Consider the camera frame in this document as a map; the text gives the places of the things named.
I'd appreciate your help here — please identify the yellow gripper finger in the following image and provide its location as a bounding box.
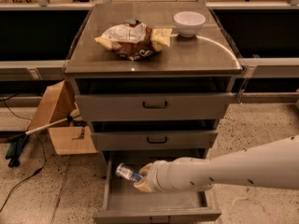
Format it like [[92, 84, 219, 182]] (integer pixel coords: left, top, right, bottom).
[[134, 177, 153, 193], [139, 163, 152, 176]]

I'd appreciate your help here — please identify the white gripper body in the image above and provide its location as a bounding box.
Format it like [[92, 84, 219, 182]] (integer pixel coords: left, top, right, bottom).
[[147, 161, 170, 192]]

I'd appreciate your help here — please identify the red bull can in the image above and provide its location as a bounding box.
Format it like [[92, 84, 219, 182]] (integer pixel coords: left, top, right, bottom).
[[115, 163, 143, 182]]

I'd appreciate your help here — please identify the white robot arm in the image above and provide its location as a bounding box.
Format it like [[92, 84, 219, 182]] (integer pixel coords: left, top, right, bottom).
[[134, 135, 299, 192]]

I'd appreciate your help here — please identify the grey bottom drawer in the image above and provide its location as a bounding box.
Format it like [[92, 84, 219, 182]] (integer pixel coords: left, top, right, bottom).
[[93, 149, 221, 224]]

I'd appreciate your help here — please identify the grey drawer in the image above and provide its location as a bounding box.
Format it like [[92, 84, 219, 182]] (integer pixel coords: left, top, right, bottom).
[[91, 131, 218, 151], [93, 149, 221, 224], [76, 92, 234, 121]]

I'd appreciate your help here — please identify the grey middle drawer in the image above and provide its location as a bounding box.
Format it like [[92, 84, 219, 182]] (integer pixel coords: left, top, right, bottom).
[[91, 131, 218, 151]]

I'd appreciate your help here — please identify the grey top drawer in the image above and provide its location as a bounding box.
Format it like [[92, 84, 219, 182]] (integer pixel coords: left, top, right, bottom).
[[76, 92, 234, 121]]

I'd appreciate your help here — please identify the grey drawer cabinet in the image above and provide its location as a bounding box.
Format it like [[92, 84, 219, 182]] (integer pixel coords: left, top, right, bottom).
[[64, 1, 244, 161]]

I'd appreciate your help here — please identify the cardboard box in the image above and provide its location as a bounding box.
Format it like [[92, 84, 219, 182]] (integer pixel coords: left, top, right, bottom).
[[28, 81, 96, 155]]

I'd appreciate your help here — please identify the reacher grabber tool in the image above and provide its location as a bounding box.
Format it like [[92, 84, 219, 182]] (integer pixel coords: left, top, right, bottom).
[[7, 115, 79, 168]]

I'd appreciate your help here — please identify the crumpled chip bag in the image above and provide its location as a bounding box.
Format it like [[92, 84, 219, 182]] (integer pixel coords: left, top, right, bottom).
[[94, 21, 172, 61]]

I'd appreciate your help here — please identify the white bowl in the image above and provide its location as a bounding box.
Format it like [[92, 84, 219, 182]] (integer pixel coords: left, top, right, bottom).
[[174, 11, 206, 37]]

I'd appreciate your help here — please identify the black floor cable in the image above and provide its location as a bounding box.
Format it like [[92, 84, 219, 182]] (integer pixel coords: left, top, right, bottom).
[[0, 93, 48, 213]]

